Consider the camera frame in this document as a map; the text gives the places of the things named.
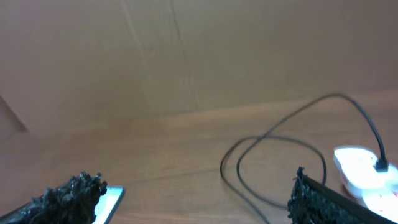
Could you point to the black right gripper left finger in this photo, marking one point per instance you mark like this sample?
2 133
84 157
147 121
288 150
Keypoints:
73 202

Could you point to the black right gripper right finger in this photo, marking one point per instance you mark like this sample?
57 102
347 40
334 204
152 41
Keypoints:
313 203

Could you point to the blue Samsung Galaxy smartphone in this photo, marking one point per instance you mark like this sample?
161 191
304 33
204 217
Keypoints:
108 204

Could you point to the white charger plug adapter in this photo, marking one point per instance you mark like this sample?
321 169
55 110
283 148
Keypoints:
357 167

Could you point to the white power strip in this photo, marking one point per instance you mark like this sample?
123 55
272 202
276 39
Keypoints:
378 193

